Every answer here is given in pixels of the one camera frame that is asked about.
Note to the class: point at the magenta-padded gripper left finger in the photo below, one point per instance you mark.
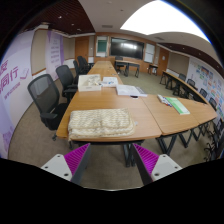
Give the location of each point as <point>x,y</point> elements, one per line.
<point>56,165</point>

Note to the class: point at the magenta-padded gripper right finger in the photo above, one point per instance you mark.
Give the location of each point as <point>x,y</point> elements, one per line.
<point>165,166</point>

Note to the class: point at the cream zigzag patterned towel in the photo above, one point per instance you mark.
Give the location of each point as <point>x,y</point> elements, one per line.
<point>100,122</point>

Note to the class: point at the group of chairs by posters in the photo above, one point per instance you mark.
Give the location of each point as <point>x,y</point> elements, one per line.
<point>213,133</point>

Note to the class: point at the green folder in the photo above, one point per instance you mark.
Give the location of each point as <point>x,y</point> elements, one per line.
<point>178,106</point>

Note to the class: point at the black mesh office chair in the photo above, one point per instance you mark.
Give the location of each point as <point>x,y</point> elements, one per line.
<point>43,95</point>
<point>65,76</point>

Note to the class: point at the small black flat object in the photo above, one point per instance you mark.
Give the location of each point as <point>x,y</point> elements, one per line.
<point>134,97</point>

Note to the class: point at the long curved wooden table row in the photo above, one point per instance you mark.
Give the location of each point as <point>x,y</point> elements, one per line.
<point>181,85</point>

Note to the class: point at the white book stack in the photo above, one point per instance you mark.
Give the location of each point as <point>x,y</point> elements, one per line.
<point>128,90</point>

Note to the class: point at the open white cardboard box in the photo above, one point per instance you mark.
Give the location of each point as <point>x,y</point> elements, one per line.
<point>89,83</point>

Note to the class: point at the white plastic paper packet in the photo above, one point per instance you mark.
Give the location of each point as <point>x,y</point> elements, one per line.
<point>110,81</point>

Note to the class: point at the small wooden side table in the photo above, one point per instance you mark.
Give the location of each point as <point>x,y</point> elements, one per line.
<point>153,66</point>

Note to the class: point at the row of black office chairs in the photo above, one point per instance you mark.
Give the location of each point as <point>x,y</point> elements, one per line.
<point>81,63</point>

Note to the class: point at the wooden door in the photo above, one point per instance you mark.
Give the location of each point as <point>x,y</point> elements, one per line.
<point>163,60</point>
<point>81,48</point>

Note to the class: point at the dark-legged lectern desk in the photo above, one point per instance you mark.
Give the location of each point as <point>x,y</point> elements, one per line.
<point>128,63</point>

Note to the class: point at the plain white whiteboard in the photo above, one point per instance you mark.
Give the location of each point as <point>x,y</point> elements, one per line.
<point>149,53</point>

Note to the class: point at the black chair behind desk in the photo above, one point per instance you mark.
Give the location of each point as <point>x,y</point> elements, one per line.
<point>119,58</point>

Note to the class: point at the whiteboard with green sheet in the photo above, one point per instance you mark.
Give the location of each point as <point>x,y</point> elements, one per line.
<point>101,46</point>

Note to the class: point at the large bright ceiling light panel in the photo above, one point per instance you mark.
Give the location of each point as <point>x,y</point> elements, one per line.
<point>160,18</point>

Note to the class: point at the large black wall screen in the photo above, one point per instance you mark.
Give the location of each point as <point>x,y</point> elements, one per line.
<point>127,48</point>

